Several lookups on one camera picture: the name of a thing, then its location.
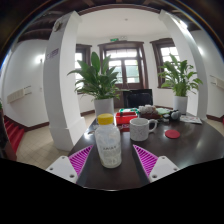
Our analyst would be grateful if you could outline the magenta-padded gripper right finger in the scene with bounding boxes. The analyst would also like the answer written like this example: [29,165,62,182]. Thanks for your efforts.
[130,144,181,186]

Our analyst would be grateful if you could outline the flat round red coaster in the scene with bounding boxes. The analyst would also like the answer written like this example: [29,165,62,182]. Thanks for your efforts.
[164,129,181,140]

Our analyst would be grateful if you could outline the brown framed window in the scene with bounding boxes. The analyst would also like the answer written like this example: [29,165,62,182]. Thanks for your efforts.
[149,37,183,89]
[75,43,93,92]

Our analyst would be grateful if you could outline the red carpeted staircase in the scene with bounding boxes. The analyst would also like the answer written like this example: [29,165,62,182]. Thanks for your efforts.
[3,114,26,154]

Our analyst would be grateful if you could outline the potted green plant white pot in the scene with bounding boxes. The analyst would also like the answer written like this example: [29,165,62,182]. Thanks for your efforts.
[67,51,122,118]
[157,53,204,115]

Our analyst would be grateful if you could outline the printed paper magazine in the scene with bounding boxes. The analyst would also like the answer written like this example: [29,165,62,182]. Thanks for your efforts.
[179,114,203,125]

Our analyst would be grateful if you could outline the brown framed glass door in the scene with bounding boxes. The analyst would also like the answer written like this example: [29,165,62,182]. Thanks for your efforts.
[98,40,149,108]

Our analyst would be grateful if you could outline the clear bottle with yellow cap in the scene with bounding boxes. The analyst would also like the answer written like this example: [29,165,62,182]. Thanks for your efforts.
[94,113,123,169]

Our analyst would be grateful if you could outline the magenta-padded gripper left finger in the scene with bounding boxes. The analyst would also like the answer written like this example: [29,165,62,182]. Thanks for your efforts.
[45,144,98,186]

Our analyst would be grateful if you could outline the red plastic box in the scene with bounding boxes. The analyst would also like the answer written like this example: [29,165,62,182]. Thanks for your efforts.
[115,111,139,126]

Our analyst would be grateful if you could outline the brown tray with white cups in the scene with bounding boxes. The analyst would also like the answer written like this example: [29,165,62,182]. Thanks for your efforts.
[137,104,162,120]

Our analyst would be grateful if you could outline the white speckled mug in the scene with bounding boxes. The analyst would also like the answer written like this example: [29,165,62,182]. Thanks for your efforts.
[129,117,158,142]

